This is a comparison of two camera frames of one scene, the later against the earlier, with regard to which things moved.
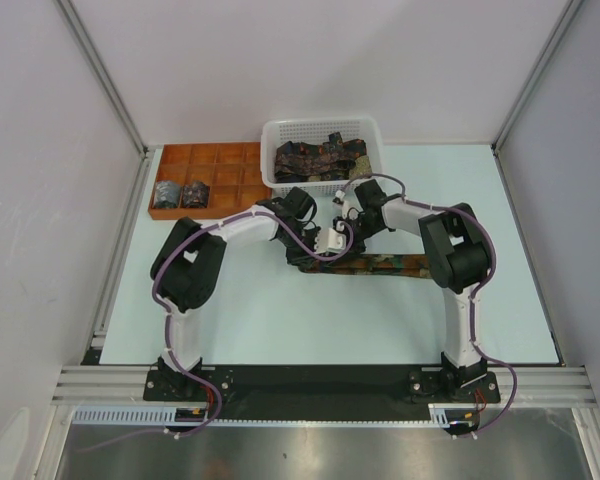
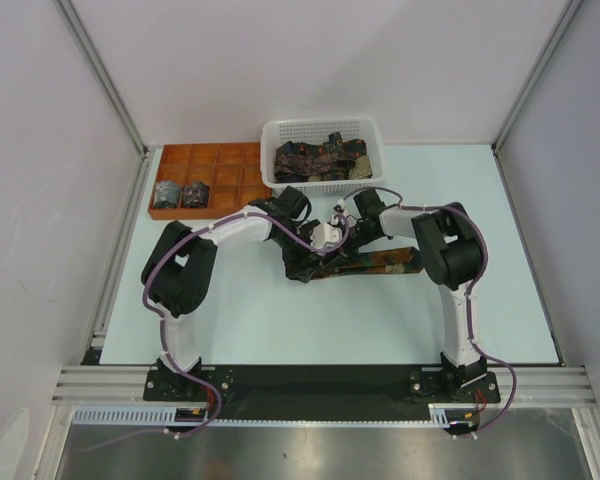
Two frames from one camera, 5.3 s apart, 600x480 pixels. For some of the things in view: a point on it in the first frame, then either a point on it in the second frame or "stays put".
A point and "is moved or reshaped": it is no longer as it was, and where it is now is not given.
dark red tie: x=195 y=195 stays put
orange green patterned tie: x=398 y=265 is moved or reshaped
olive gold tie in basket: x=362 y=167 stays put
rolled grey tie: x=166 y=194 stays put
